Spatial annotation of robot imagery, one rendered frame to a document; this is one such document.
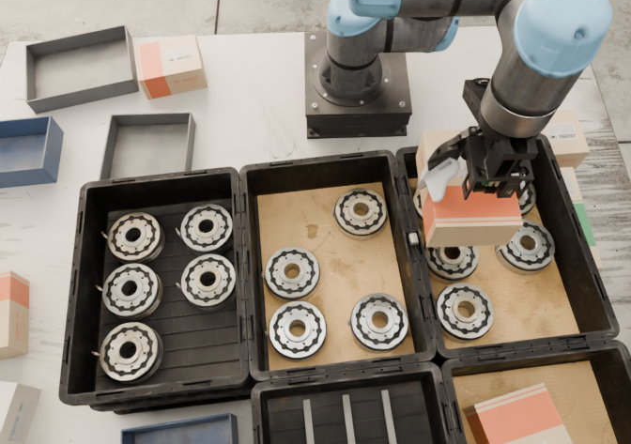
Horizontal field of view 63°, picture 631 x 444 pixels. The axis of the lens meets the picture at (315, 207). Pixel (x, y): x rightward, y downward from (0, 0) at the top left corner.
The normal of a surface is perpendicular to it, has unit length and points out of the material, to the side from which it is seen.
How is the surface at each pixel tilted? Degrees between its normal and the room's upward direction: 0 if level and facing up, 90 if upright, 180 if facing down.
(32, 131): 90
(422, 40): 89
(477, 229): 90
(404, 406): 0
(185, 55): 0
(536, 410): 0
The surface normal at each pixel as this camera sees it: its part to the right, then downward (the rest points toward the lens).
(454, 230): 0.02, 0.90
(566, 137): -0.03, -0.44
